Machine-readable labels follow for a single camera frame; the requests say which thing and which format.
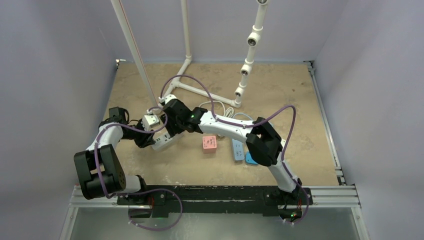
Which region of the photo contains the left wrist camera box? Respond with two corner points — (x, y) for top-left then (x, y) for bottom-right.
(141, 114), (161, 131)

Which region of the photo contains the pink cube adapter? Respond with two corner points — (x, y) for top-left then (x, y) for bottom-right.
(202, 135), (218, 154)

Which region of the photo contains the light blue power strip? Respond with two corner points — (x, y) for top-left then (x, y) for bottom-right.
(231, 139), (245, 162)

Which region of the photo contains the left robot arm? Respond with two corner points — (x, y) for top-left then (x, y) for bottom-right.
(73, 107), (154, 205)

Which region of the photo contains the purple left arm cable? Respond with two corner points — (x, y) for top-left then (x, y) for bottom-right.
(92, 105), (184, 232)

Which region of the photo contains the blue flat plug adapter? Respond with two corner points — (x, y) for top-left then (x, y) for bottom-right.
(245, 151), (258, 166)

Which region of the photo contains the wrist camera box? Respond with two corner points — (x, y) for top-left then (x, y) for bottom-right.
(141, 114), (161, 131)
(159, 94), (177, 106)

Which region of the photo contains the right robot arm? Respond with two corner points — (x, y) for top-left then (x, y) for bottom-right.
(163, 99), (301, 204)

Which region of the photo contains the white PVC pipe frame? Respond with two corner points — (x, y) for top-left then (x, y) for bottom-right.
(111, 0), (269, 108)

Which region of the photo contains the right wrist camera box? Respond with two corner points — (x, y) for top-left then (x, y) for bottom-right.
(159, 94), (177, 106)

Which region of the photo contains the white USB power strip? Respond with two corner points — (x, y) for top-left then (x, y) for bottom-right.
(151, 132), (184, 152)

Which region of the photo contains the aluminium front rail frame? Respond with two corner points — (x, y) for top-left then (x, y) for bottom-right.
(60, 185), (370, 240)

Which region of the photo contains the aluminium rail right table edge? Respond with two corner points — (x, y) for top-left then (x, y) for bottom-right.
(303, 60), (346, 186)

